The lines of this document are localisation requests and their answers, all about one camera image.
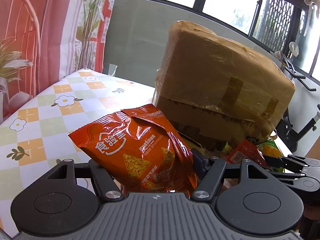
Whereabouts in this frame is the red small snack packet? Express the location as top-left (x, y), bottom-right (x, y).
top-left (227, 140), bottom-right (268, 167)

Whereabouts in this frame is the cardboard box with plastic liner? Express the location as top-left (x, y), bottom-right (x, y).
top-left (153, 21), bottom-right (295, 150)

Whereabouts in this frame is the red printed wall curtain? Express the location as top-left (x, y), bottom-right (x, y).
top-left (1, 0), bottom-right (114, 120)

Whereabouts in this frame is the red chips bag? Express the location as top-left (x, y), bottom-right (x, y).
top-left (69, 104), bottom-right (197, 196)

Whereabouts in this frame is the green snack bag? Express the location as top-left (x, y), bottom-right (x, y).
top-left (246, 136), bottom-right (284, 167)

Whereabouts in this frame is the black exercise bike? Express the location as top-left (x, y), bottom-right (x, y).
top-left (274, 51), bottom-right (319, 153)

